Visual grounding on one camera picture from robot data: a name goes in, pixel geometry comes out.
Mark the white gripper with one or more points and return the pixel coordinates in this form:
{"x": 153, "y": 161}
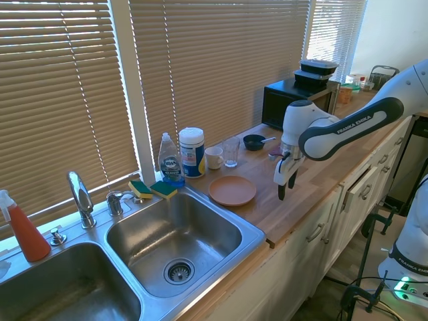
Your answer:
{"x": 284, "y": 168}

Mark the orange round plate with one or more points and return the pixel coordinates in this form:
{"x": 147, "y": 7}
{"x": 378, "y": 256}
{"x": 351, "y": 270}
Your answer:
{"x": 232, "y": 190}

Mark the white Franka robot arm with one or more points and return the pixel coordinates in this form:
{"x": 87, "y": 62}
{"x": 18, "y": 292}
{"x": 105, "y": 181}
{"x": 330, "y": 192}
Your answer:
{"x": 351, "y": 130}

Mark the stainless steel double sink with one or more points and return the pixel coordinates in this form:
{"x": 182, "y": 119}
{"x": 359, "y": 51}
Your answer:
{"x": 187, "y": 234}

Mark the sink drain strainer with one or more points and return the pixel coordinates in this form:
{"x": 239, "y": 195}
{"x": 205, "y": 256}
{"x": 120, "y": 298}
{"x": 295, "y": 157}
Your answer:
{"x": 179, "y": 271}

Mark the small chrome sink knob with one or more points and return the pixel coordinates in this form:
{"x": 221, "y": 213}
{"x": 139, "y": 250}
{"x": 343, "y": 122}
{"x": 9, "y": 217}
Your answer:
{"x": 58, "y": 237}

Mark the silver spoon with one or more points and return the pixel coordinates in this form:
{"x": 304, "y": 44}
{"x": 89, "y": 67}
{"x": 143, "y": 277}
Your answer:
{"x": 268, "y": 139}

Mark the black small bowl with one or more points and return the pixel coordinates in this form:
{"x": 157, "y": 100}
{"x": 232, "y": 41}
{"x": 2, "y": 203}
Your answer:
{"x": 253, "y": 142}

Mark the clear drinking glass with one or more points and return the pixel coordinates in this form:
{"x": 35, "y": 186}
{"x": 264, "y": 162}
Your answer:
{"x": 231, "y": 152}

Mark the white kitchen cabinet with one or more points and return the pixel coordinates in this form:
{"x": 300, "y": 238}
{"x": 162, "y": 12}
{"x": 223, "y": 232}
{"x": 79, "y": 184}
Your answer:
{"x": 301, "y": 254}

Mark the white cabinet drawer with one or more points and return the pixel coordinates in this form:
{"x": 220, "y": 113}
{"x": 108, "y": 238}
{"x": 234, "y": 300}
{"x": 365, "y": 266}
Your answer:
{"x": 359, "y": 190}

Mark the white ceramic mug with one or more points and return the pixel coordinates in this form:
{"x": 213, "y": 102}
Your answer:
{"x": 212, "y": 158}

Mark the black toaster oven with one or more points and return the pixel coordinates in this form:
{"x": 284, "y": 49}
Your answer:
{"x": 284, "y": 97}

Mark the black C-clamp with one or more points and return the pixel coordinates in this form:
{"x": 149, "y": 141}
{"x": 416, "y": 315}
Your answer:
{"x": 374, "y": 220}
{"x": 362, "y": 294}

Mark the white wipes canister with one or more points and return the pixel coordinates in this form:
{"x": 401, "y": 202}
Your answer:
{"x": 191, "y": 152}

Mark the orange food box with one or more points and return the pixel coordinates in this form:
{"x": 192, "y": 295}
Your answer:
{"x": 345, "y": 94}

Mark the black plastic food container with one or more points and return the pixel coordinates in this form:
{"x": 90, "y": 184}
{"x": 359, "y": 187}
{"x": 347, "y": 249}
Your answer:
{"x": 317, "y": 65}
{"x": 311, "y": 79}

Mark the blue Dawn dish soap bottle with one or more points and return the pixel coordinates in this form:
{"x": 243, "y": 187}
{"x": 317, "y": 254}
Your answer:
{"x": 171, "y": 164}

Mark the yellow green sponge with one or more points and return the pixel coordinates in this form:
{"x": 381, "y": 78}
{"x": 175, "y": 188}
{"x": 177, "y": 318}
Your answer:
{"x": 164, "y": 190}
{"x": 140, "y": 189}

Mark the clear lidded food container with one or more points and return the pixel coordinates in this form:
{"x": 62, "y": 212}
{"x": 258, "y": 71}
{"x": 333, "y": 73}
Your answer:
{"x": 356, "y": 82}

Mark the black dishwasher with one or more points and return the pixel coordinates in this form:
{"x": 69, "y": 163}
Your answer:
{"x": 416, "y": 160}

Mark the medium tan window blind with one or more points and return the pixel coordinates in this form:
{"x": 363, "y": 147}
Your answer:
{"x": 220, "y": 67}

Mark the narrow tan window blind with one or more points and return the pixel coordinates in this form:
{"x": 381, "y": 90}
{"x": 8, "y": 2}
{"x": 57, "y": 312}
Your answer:
{"x": 334, "y": 33}

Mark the chrome side sprayer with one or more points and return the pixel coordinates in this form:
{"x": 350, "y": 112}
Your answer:
{"x": 114, "y": 202}

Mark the chrome kitchen faucet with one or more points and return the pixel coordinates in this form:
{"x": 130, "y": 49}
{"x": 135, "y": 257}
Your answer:
{"x": 80, "y": 197}

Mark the wide tan window blind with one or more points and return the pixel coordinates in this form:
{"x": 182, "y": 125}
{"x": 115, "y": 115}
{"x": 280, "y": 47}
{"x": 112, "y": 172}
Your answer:
{"x": 63, "y": 100}

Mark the orange spray bottle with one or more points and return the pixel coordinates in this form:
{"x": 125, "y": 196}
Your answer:
{"x": 28, "y": 237}

